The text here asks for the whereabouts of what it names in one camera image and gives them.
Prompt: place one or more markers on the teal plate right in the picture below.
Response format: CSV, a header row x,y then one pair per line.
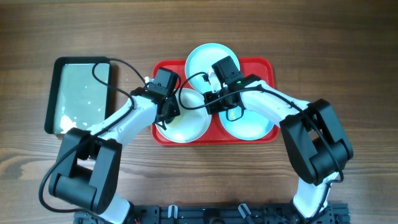
x,y
245,124

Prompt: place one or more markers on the red plastic tray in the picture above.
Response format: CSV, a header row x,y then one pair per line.
x,y
216,133

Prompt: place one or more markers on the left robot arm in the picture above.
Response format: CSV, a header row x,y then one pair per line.
x,y
86,171

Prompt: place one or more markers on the teal plate top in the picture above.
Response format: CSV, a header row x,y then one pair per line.
x,y
201,59

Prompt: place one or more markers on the white round plate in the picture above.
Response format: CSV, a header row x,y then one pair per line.
x,y
193,123

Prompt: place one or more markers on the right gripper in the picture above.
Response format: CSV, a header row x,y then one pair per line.
x,y
216,109

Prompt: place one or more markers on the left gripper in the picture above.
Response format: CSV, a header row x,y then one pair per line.
x,y
173,112

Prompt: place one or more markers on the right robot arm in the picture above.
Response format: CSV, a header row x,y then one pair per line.
x,y
316,143

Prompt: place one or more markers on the green yellow sponge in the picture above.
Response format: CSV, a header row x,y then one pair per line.
x,y
173,121

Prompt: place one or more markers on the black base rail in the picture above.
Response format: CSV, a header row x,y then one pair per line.
x,y
334,213

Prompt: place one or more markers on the black water basin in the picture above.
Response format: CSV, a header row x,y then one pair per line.
x,y
77,97

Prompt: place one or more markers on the teal plate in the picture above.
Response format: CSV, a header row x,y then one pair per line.
x,y
245,124
201,59

